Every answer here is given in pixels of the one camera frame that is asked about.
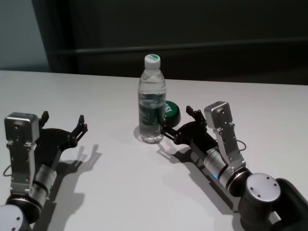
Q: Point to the green buzzer button black base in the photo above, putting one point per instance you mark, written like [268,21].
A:
[172,113]

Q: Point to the dark vertical post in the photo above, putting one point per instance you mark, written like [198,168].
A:
[67,36]

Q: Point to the grey horizontal rail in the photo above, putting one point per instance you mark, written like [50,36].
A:
[216,50]

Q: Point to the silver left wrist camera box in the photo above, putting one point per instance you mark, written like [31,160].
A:
[20,130]

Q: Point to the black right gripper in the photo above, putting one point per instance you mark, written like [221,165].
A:
[195,136]

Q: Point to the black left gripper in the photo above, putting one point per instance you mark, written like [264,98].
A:
[53,142]

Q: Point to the clear water bottle green label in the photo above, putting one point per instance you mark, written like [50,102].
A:
[151,108]

